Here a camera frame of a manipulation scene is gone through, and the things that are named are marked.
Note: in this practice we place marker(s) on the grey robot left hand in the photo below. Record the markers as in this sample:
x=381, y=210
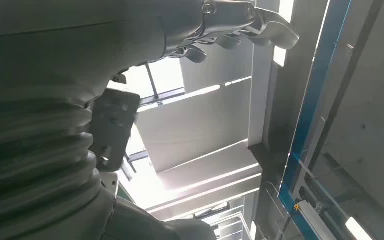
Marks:
x=79, y=43

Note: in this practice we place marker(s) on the white square pillar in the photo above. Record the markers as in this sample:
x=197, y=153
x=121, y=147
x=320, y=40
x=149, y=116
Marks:
x=260, y=99

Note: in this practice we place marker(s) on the ceiling light strip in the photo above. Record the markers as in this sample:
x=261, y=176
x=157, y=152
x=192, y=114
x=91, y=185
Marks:
x=357, y=229

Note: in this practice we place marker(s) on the blue metal frame rail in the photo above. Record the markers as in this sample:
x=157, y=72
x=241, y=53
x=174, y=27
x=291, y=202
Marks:
x=308, y=106

